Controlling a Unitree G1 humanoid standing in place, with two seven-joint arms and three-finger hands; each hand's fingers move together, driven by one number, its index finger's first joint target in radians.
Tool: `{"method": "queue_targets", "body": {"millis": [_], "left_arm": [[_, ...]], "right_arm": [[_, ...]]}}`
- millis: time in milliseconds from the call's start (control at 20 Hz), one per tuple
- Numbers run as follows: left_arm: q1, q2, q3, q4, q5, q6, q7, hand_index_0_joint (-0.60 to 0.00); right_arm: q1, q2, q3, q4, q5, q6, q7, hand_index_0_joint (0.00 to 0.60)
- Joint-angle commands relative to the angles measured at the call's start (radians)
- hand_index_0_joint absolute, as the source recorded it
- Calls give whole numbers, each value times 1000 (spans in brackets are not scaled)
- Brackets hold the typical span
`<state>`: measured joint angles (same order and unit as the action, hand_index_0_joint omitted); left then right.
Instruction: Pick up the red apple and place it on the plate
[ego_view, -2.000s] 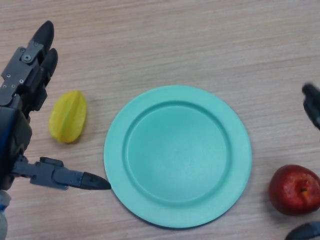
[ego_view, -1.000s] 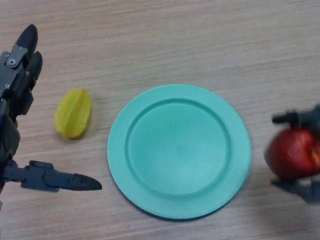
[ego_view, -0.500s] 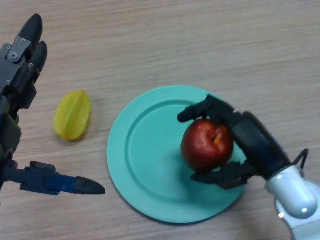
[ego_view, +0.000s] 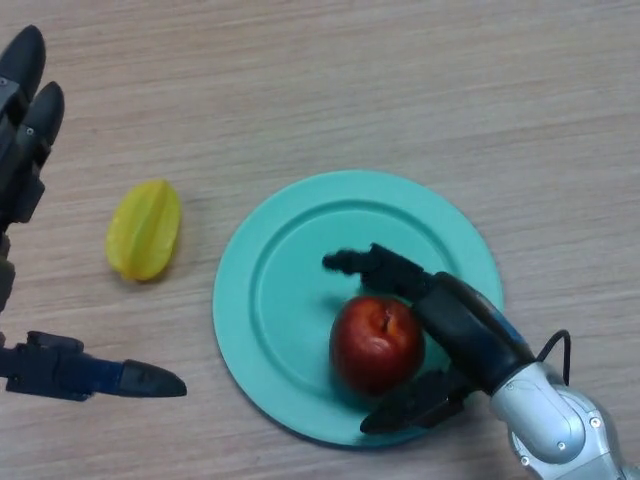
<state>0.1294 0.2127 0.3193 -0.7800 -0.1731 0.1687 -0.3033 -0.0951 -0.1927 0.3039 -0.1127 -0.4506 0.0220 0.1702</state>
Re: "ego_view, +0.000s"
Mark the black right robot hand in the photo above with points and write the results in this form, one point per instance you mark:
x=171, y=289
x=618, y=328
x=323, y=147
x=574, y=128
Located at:
x=465, y=335

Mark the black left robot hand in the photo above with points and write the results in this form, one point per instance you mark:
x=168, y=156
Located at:
x=25, y=150

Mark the red apple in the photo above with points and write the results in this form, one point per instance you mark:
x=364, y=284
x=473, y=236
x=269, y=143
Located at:
x=372, y=345

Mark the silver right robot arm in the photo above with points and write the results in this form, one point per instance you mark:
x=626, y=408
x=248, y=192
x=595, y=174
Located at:
x=555, y=425

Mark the green round plate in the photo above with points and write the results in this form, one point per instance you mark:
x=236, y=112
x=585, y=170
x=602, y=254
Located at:
x=290, y=300

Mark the yellow starfruit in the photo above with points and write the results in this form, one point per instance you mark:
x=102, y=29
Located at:
x=142, y=235

